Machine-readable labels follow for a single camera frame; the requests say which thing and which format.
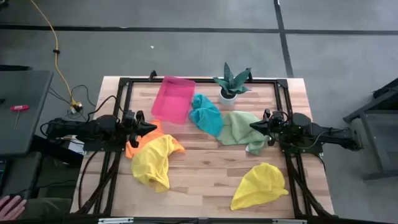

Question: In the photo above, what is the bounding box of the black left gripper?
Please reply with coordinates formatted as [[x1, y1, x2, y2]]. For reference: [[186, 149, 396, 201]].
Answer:
[[123, 109, 158, 148]]

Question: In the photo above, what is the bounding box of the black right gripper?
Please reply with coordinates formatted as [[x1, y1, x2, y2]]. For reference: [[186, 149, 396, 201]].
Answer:
[[249, 109, 289, 147]]

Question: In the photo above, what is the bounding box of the light green microfiber towel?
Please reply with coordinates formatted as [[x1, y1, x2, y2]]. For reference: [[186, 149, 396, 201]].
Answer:
[[216, 111, 270, 156]]

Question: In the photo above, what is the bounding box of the yellow microfiber towel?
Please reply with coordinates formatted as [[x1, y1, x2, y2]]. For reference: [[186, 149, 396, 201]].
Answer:
[[131, 134, 186, 194], [230, 162, 289, 212]]

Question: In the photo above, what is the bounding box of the teal microfiber towel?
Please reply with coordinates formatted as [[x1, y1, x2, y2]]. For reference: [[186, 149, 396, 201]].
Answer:
[[188, 93, 224, 137]]

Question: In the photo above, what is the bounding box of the orange microfiber towel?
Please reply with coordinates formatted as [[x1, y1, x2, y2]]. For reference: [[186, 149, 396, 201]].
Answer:
[[125, 119, 187, 159]]

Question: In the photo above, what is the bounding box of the pink plastic bin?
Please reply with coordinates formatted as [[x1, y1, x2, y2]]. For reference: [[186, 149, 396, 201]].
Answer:
[[151, 75, 197, 125]]

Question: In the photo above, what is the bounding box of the snake plant in white pot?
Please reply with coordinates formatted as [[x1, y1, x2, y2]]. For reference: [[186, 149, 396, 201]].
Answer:
[[213, 62, 252, 106]]

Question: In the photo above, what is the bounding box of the white box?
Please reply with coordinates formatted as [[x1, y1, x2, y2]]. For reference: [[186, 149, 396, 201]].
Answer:
[[63, 135, 86, 156]]

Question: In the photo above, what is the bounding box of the power plug adapter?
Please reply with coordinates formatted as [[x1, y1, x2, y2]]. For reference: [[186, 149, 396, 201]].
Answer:
[[68, 98, 84, 115]]

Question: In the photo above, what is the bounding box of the dark metal side table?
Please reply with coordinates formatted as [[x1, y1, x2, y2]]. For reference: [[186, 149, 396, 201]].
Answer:
[[343, 77, 398, 181]]

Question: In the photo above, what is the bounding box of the grey side desk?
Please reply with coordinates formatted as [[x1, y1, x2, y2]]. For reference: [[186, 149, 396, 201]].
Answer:
[[0, 70, 54, 156]]

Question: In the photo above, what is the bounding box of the person's hand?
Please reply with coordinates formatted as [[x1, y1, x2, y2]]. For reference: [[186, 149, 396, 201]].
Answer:
[[0, 195, 27, 222]]

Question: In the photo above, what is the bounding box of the black aluminium table frame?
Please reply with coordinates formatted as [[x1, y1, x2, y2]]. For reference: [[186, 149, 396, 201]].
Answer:
[[74, 70, 335, 218]]

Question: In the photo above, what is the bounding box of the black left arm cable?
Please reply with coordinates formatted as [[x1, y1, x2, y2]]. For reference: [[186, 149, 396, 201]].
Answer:
[[86, 95, 118, 123]]

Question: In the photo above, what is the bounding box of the black table base cable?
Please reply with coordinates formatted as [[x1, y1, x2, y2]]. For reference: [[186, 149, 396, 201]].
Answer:
[[77, 151, 100, 210]]

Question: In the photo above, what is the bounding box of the thin black floor cable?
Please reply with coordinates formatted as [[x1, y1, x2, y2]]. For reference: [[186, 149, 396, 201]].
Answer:
[[48, 84, 97, 108]]

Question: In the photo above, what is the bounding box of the silver table bracket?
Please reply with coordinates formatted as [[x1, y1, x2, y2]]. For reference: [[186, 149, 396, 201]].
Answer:
[[272, 218, 308, 224], [98, 217, 134, 224]]

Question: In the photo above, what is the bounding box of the yellow floor cable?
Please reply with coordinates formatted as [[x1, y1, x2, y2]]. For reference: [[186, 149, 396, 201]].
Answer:
[[30, 0, 78, 106]]

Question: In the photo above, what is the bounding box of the red-handled tool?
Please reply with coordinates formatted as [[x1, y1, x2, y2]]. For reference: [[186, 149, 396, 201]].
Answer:
[[10, 104, 30, 130]]

